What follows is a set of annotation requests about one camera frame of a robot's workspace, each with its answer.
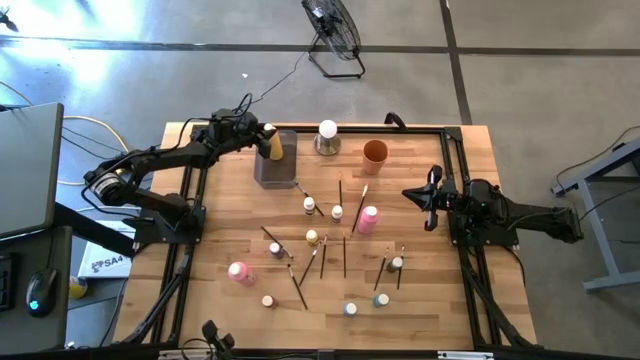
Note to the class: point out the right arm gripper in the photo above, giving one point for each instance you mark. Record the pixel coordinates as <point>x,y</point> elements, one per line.
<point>450,200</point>

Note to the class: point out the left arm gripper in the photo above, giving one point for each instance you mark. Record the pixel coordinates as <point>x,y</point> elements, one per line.
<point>235,130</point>

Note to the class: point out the large yellow paint bottle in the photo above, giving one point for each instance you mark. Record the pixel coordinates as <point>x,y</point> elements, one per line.
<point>276,147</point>

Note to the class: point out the large pink paint bottle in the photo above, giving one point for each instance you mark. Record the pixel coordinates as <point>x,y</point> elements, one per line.
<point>369,217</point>
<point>240,272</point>

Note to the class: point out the long paintbrush orange ferrule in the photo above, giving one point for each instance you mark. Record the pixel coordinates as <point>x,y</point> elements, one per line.
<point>362,200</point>

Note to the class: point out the orange plastic cup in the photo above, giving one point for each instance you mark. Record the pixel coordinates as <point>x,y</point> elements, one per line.
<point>375,150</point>

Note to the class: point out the small white paint bottle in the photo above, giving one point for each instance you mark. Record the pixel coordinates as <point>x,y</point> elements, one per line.
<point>309,202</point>
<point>337,211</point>

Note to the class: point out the small navy paint bottle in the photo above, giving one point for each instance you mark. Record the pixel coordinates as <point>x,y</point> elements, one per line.
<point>275,248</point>

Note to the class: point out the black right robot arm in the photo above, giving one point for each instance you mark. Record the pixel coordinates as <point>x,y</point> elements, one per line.
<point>525,212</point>

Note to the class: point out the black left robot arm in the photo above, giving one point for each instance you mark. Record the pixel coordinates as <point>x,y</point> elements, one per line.
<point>170,156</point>

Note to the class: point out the small green paint bottle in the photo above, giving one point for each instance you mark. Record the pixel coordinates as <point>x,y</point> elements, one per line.
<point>396,261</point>

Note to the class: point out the small yellow paint bottle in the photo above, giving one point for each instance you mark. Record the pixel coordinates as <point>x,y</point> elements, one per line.
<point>312,235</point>

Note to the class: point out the small blue paint bottle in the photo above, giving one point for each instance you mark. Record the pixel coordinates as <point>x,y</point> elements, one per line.
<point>382,299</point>
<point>350,309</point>

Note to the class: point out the small red paint bottle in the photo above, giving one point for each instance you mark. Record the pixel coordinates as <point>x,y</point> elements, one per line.
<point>268,300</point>

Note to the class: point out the grey translucent plastic bin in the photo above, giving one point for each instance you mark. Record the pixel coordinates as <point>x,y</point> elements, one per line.
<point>280,175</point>

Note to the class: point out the brass lamp with white bulb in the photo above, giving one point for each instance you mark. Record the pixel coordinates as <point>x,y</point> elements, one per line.
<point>327,129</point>

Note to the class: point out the black paintbrush orange ferrule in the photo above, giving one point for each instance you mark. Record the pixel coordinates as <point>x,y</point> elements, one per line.
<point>344,257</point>
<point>340,192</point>

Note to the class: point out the black floor fan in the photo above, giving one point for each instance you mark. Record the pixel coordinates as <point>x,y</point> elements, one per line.
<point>332,25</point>

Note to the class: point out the grey metal table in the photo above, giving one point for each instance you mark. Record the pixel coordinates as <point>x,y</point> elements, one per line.
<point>598,235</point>

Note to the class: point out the white printed cardboard box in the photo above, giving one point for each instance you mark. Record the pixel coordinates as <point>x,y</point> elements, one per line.
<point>107,262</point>

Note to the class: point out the grey monitor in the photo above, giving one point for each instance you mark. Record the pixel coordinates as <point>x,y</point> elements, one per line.
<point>30,165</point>

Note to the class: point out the small yellow round container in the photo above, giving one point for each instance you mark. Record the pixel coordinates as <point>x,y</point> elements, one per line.
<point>78,288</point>

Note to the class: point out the dark grey desk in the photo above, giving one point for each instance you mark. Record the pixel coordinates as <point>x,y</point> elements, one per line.
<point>45,245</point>

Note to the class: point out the black computer mouse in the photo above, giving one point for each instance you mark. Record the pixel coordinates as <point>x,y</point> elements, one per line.
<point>41,292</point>

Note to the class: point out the black keyboard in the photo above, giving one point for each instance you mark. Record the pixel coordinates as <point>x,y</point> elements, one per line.
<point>7,285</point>

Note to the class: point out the black frame bracket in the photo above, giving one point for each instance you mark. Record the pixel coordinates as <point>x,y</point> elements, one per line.
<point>395,119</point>

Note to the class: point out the silver aluminium post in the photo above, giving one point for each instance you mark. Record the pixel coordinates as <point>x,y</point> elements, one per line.
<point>465,355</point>
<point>185,355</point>

